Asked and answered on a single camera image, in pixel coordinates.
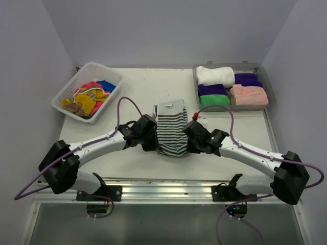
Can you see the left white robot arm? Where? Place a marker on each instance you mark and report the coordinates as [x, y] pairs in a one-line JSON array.
[[61, 166]]

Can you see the purple rolled towel back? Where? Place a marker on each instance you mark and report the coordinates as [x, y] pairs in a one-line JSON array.
[[247, 79]]

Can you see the green rolled towel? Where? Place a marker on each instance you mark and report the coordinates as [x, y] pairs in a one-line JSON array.
[[214, 99]]

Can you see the yellow brown towel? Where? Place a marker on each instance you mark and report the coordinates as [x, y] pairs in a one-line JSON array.
[[69, 106]]

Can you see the green white striped towel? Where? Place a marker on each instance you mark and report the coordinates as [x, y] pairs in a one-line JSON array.
[[171, 118]]

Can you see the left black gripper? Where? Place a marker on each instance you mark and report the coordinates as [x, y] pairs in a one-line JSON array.
[[154, 145]]

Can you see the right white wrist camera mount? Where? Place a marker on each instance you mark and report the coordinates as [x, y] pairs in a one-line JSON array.
[[200, 119]]

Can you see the purple rolled towel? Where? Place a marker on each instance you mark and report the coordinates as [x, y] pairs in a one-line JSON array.
[[211, 89], [247, 79]]

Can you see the aluminium mounting rail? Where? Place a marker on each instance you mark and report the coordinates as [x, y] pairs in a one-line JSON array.
[[143, 191]]

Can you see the white perforated plastic basket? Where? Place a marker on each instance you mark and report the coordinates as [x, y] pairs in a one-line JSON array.
[[89, 72]]

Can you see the purple rolled towel front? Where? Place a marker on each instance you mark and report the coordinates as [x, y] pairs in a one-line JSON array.
[[211, 89]]

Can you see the pink rolled towel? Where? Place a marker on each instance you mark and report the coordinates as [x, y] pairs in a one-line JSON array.
[[250, 95]]

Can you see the blue towel in basket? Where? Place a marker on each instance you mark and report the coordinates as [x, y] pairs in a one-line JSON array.
[[108, 87]]

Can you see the white rolled towel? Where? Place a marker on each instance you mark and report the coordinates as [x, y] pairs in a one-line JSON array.
[[221, 75]]

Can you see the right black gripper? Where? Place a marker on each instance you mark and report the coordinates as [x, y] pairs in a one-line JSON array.
[[192, 149]]

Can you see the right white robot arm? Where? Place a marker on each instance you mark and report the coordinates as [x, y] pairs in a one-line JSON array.
[[282, 175]]

